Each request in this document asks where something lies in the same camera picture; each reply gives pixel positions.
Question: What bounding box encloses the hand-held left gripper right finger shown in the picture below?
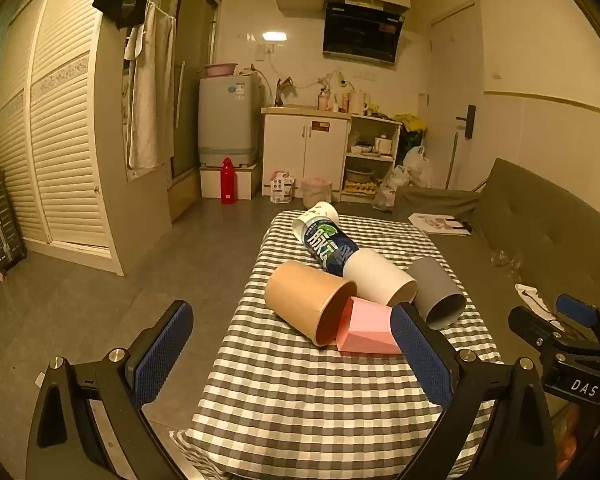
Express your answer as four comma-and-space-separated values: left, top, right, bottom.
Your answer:
390, 302, 558, 480

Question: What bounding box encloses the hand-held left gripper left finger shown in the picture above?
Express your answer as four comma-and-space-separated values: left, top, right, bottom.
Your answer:
26, 300, 196, 480

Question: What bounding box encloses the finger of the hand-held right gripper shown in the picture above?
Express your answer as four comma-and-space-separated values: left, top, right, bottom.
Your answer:
556, 294, 600, 343
508, 306, 573, 361

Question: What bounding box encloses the grey cup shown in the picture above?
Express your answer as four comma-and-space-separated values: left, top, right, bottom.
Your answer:
406, 256, 467, 331

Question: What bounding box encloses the plain white cup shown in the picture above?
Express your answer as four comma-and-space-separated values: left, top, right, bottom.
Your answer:
342, 248, 419, 308

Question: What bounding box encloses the brown paper cup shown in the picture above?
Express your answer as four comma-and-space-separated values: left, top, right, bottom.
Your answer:
265, 260, 358, 348

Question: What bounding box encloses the white printed paper cup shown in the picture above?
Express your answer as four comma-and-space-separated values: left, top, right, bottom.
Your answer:
302, 201, 341, 226

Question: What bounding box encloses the white cloth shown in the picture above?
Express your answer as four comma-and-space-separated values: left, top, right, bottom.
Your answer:
515, 282, 557, 317

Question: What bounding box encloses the pink box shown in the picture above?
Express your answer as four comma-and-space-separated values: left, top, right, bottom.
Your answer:
334, 296, 403, 356

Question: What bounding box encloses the clear plastic wrapper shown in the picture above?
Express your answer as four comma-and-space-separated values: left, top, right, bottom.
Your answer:
490, 247, 527, 277

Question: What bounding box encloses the grey green sofa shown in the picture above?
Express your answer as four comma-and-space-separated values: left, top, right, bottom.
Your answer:
394, 157, 600, 361

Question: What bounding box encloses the illustrated magazine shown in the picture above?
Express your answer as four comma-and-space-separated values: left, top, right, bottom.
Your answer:
407, 212, 473, 237

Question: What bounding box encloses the grey white checkered tablecloth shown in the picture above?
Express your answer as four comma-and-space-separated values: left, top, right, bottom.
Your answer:
169, 210, 503, 480

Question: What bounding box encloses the blue green printed can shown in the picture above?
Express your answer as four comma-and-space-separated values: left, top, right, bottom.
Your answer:
291, 217, 359, 277

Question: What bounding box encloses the clear plastic bag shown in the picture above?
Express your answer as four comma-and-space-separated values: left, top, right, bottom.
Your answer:
372, 165, 411, 211

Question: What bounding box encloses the white washing machine stand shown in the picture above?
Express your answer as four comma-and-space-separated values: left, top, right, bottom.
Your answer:
200, 162, 261, 200

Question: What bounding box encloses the broom stick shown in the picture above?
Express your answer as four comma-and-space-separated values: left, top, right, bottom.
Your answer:
445, 132, 461, 190

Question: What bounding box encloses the red bottle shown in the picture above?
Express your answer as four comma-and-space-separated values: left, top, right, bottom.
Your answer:
221, 157, 237, 205

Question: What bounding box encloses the white plastic bag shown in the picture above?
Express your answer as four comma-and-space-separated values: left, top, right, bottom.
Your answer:
402, 146, 431, 187

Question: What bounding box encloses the small trash bin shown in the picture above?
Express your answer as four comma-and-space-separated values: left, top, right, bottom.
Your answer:
301, 176, 333, 209

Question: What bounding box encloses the white open shelf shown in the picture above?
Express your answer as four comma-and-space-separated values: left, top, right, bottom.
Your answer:
340, 114, 403, 203

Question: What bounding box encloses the white printed carton pack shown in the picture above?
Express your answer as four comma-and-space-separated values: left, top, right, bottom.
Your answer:
271, 170, 296, 204

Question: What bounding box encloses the black door lock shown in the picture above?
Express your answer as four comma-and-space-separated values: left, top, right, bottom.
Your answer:
456, 105, 477, 139

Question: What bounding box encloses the yellow bag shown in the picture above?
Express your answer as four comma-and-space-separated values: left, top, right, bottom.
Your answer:
395, 114, 427, 133

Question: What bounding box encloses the white sink cabinet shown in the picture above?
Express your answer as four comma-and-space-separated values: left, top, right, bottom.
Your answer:
261, 105, 352, 192

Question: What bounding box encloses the white louvered wardrobe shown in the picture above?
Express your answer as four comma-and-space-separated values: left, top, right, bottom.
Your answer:
0, 0, 173, 276

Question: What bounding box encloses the grey washing machine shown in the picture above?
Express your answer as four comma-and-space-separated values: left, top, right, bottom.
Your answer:
197, 75, 262, 166

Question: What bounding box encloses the white hanging towel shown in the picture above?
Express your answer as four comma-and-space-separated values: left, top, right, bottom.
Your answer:
125, 1, 177, 171

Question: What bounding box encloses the white entrance door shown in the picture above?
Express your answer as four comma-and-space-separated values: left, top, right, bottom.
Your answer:
427, 0, 483, 191

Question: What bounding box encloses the glass bathroom door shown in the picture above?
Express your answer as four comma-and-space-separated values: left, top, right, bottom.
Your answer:
172, 0, 221, 181

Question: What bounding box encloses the metal faucet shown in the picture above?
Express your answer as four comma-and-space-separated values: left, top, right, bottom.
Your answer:
275, 76, 295, 107

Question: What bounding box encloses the black range hood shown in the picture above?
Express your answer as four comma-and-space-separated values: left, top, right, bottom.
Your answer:
323, 0, 407, 65

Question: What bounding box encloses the black hanging bag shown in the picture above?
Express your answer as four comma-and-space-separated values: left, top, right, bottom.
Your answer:
92, 0, 148, 29

